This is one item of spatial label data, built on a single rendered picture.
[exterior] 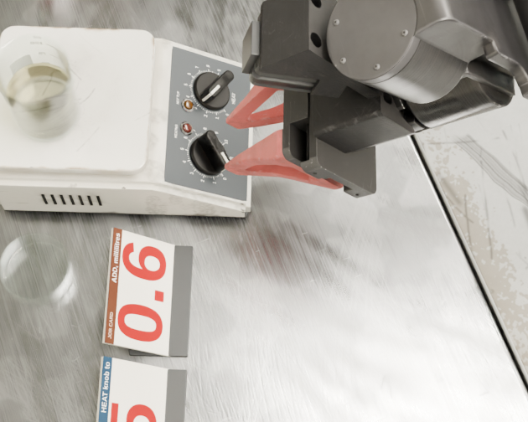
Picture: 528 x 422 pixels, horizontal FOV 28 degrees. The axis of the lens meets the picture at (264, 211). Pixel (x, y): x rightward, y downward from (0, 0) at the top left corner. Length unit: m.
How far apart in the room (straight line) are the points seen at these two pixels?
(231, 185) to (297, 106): 0.17
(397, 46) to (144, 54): 0.31
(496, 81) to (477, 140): 0.28
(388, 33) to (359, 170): 0.15
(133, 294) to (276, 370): 0.12
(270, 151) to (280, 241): 0.19
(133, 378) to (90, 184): 0.15
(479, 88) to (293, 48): 0.11
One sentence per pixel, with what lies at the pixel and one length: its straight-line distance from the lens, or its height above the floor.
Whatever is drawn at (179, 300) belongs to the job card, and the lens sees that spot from 0.83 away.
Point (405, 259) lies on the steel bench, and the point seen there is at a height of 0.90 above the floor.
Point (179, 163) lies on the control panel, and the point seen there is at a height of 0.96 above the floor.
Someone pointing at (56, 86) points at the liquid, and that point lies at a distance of 0.77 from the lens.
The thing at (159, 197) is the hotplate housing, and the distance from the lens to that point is 0.81.
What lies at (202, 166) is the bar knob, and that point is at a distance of 0.81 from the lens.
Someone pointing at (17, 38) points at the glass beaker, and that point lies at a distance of 0.76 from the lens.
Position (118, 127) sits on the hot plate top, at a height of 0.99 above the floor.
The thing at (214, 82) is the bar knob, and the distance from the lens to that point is 0.83.
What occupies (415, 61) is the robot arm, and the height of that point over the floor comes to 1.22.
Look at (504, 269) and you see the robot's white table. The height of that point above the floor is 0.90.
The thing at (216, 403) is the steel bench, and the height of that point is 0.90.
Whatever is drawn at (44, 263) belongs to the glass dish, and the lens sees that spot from 0.85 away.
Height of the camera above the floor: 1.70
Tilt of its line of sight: 69 degrees down
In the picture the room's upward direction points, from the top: 4 degrees clockwise
